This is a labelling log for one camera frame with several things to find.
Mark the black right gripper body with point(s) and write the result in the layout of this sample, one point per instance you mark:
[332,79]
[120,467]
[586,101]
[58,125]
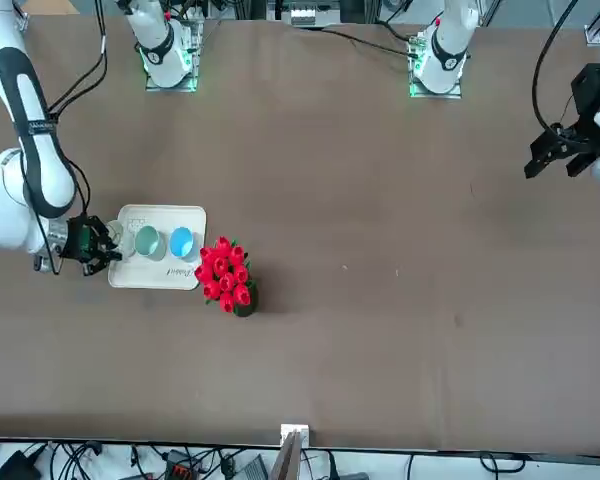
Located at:
[72,240]

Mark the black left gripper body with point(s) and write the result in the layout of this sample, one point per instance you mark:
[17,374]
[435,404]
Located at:
[587,100]

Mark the small green cup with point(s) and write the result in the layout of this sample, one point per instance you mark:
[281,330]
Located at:
[147,240]

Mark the small blue cup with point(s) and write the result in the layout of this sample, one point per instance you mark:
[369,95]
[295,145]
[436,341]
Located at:
[180,242]

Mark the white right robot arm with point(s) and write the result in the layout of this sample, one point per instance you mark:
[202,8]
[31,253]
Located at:
[10,210]

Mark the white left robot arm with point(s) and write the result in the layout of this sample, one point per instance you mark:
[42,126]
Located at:
[447,45]

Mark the white rectangular tray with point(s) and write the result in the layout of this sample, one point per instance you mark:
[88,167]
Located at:
[145,275]

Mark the red tulip bouquet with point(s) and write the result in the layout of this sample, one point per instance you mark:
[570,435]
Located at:
[225,280]

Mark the black vase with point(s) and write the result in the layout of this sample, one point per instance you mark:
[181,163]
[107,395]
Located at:
[247,309]

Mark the orange and black device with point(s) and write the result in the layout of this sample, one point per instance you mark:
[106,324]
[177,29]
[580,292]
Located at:
[180,467]

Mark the black power adapter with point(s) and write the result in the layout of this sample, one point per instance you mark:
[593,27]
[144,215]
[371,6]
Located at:
[15,467]

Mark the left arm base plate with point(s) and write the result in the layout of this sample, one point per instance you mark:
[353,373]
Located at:
[457,90]

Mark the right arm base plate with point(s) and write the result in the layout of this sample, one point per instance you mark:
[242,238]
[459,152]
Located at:
[194,60]

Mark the white post bracket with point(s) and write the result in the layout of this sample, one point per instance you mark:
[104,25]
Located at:
[295,430]

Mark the upright camera post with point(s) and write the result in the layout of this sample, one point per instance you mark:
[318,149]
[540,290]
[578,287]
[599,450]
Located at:
[287,460]

